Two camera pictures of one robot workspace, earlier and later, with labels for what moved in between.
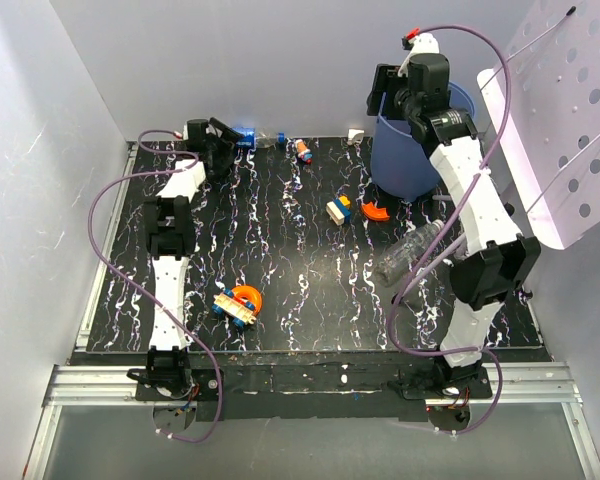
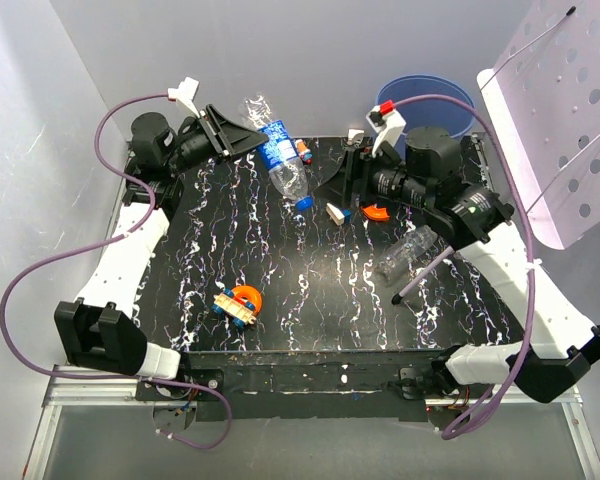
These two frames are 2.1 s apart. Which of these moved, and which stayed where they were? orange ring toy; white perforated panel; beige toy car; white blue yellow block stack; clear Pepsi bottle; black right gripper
Moved: clear Pepsi bottle; black right gripper
Stayed: beige toy car; orange ring toy; white perforated panel; white blue yellow block stack
